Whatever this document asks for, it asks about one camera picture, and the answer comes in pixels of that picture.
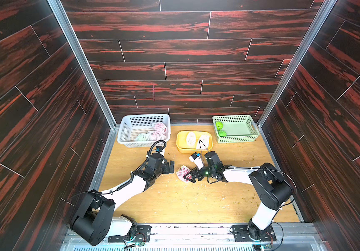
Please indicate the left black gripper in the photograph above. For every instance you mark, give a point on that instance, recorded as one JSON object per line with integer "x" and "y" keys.
{"x": 166, "y": 170}

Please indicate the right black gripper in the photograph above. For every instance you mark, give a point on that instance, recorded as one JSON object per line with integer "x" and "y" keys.
{"x": 197, "y": 174}

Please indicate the red apple netted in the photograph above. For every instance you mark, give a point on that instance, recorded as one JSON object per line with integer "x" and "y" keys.
{"x": 156, "y": 135}
{"x": 183, "y": 174}
{"x": 160, "y": 127}

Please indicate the green apple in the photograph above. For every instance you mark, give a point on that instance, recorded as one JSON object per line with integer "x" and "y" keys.
{"x": 219, "y": 125}
{"x": 222, "y": 133}

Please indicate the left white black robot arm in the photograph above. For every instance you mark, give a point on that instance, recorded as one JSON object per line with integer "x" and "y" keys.
{"x": 93, "y": 217}

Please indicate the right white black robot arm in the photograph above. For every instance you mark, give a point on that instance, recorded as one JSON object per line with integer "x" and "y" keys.
{"x": 269, "y": 183}

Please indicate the yellow plastic tub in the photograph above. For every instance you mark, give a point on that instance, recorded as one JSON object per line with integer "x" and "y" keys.
{"x": 184, "y": 148}

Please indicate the white plastic mesh basket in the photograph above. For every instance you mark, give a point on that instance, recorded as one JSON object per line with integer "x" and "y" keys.
{"x": 133, "y": 125}

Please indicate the green plastic mesh basket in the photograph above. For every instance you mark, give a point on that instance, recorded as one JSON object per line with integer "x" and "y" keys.
{"x": 239, "y": 129}

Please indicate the front aluminium rail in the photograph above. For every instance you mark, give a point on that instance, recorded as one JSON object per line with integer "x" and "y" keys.
{"x": 208, "y": 237}

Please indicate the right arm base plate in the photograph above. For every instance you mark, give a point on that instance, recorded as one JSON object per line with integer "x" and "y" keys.
{"x": 246, "y": 233}

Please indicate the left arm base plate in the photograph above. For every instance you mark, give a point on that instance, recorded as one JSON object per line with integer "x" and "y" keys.
{"x": 138, "y": 234}

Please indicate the right aluminium frame post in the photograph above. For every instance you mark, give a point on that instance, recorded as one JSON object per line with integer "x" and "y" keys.
{"x": 308, "y": 39}

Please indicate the aluminium frame post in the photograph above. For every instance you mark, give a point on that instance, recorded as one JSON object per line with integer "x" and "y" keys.
{"x": 69, "y": 33}
{"x": 308, "y": 39}

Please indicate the left aluminium frame post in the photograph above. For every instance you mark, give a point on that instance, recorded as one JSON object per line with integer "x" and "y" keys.
{"x": 69, "y": 33}

